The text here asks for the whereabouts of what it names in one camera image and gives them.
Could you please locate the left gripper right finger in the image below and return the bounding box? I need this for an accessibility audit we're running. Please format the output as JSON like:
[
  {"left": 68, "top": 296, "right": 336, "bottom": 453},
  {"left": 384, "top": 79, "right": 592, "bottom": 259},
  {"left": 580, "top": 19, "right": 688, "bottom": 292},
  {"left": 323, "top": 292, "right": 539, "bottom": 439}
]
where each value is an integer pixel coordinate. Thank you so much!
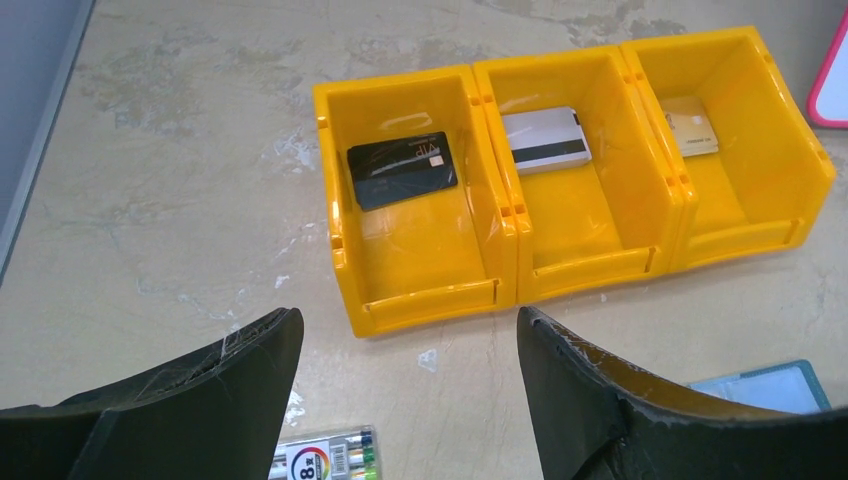
[{"left": 517, "top": 306, "right": 847, "bottom": 479}]

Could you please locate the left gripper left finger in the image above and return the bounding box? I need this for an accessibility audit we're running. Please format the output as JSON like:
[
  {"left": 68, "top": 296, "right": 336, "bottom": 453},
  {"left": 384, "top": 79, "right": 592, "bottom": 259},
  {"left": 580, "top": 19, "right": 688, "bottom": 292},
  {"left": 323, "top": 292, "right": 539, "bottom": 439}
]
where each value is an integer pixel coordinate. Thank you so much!
[{"left": 1, "top": 308, "right": 304, "bottom": 479}]

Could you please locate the blue card holder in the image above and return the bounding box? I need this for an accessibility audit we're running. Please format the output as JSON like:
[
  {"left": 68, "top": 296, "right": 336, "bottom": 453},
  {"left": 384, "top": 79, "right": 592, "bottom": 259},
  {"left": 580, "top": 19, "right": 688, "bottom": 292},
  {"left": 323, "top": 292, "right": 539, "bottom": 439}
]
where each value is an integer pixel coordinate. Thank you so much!
[{"left": 688, "top": 359, "right": 831, "bottom": 414}]

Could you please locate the silver card in bin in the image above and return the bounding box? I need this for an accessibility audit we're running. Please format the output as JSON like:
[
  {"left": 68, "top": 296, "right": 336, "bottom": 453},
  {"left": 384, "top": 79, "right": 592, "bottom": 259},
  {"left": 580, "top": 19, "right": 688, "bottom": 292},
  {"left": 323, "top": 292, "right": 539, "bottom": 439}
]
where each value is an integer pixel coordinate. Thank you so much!
[{"left": 502, "top": 106, "right": 592, "bottom": 175}]

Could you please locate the black card in bin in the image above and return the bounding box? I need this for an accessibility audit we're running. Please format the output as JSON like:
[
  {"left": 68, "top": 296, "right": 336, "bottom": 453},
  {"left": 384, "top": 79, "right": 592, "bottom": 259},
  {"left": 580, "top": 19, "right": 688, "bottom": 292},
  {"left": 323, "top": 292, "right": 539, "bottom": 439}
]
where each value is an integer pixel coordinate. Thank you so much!
[{"left": 347, "top": 131, "right": 457, "bottom": 211}]

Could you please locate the marker pen pack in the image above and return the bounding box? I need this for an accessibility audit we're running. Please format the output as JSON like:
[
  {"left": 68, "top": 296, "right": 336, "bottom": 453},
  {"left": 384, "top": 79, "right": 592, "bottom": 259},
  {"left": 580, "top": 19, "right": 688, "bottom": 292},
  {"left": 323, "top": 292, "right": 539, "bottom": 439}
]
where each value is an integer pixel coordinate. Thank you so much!
[{"left": 268, "top": 425, "right": 382, "bottom": 480}]

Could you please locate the middle yellow bin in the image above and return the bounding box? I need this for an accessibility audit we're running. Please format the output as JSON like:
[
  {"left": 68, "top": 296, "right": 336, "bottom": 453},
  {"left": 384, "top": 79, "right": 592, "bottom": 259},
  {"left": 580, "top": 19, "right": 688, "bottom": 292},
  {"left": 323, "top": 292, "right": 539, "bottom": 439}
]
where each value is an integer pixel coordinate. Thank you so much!
[{"left": 473, "top": 46, "right": 684, "bottom": 304}]

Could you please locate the yellow bin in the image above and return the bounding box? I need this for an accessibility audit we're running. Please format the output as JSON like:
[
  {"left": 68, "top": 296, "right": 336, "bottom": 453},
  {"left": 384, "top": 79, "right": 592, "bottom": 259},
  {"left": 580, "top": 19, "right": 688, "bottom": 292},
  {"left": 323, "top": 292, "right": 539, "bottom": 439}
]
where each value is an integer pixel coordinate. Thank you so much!
[
  {"left": 473, "top": 46, "right": 684, "bottom": 304},
  {"left": 313, "top": 65, "right": 517, "bottom": 338},
  {"left": 621, "top": 26, "right": 836, "bottom": 271}
]

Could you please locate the left yellow bin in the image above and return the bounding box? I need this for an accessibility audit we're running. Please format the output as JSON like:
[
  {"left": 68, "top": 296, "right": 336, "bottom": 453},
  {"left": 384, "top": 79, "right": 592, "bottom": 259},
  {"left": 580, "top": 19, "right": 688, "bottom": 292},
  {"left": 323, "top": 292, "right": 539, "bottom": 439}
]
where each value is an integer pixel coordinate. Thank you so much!
[{"left": 313, "top": 65, "right": 517, "bottom": 338}]

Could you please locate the right yellow bin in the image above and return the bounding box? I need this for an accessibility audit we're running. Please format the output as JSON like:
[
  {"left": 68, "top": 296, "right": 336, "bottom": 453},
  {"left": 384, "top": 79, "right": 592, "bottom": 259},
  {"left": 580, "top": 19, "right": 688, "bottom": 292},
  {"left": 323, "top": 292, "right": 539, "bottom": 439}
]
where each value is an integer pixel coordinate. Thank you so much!
[{"left": 621, "top": 26, "right": 836, "bottom": 271}]

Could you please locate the pink framed whiteboard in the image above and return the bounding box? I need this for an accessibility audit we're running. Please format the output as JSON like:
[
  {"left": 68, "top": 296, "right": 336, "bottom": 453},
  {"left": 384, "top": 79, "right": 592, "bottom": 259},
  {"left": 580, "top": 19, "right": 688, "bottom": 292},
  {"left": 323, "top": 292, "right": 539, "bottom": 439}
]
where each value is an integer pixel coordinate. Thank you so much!
[{"left": 806, "top": 10, "right": 847, "bottom": 130}]

